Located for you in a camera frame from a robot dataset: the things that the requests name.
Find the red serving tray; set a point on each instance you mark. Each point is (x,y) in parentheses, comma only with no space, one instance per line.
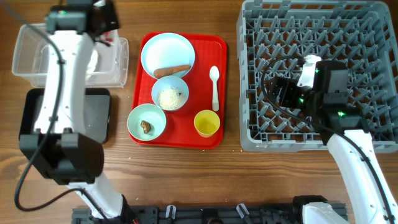
(209,50)

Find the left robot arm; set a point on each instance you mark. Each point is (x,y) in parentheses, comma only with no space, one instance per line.
(59,147)

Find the black plastic tray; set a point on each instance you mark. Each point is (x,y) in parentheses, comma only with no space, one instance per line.
(97,111)

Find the grey dishwasher rack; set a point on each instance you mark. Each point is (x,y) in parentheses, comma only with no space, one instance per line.
(270,37)

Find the brown food scrap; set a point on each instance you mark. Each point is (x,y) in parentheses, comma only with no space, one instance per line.
(147,127)

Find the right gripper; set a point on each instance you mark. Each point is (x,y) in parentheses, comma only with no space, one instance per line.
(289,86)

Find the white tissue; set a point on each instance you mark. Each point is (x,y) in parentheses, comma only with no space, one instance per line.
(92,64)

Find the red snack wrapper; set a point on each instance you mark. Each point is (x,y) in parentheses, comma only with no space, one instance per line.
(110,36)

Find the yellow cup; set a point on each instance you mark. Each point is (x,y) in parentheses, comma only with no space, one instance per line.
(206,123)

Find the green bowl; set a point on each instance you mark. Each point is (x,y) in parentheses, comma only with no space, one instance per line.
(150,113)

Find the clear plastic bin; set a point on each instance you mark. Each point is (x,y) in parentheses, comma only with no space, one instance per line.
(31,60)

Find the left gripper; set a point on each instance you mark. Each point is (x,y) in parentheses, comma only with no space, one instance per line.
(114,23)

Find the light blue plate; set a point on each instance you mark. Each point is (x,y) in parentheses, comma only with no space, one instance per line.
(167,50)

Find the white plastic spoon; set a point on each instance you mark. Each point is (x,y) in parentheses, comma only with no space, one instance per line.
(214,76)

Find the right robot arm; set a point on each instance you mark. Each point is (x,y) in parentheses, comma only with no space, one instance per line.
(320,99)

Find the orange carrot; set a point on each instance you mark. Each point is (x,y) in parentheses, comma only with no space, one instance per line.
(163,72)

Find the light blue rice bowl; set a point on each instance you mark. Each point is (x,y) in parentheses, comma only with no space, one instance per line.
(170,93)

